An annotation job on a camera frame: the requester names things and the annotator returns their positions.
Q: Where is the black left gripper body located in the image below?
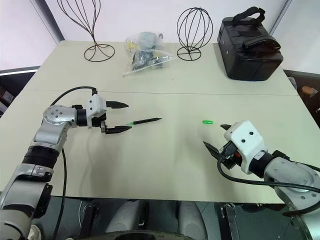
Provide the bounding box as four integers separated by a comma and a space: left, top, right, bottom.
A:
91, 111, 109, 135

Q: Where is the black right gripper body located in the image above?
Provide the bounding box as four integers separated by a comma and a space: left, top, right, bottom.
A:
217, 140, 243, 171

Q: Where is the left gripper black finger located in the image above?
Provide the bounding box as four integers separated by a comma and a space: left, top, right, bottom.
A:
106, 100, 130, 110
104, 125, 133, 136

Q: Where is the black pen with green end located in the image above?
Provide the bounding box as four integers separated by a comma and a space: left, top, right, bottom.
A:
125, 117, 164, 127

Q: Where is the clear plastic bag of parts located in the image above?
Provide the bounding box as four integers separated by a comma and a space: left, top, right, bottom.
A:
122, 31, 177, 78

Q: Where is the dark cluttered shelf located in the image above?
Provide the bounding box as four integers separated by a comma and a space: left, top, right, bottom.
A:
283, 69, 320, 116

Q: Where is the dark storage shelf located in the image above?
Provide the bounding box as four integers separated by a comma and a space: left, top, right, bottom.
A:
0, 66, 41, 119

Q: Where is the dark rounded robot housing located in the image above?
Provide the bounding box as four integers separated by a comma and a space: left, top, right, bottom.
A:
102, 230, 204, 240

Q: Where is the white shoe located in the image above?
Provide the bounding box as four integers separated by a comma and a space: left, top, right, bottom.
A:
26, 224, 43, 240

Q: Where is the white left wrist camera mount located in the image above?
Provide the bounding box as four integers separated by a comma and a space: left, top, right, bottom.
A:
85, 94, 108, 130

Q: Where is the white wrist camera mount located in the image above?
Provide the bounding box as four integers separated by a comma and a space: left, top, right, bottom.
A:
223, 120, 269, 175
85, 94, 108, 130

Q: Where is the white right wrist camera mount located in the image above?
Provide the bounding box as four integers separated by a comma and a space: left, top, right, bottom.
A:
223, 120, 269, 175

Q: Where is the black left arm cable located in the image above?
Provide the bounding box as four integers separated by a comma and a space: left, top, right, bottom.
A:
49, 86, 99, 237

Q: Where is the black strap bracket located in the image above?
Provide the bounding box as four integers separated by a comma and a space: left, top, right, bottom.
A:
219, 202, 239, 240
81, 203, 99, 240

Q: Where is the tall dark wire stand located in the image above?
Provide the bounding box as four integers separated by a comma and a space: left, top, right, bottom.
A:
56, 0, 116, 63

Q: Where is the black carrying case with strap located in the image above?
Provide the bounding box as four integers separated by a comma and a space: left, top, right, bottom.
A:
216, 6, 285, 82

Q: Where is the round dark wire stand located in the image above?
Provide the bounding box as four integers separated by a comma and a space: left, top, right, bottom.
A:
176, 7, 214, 62

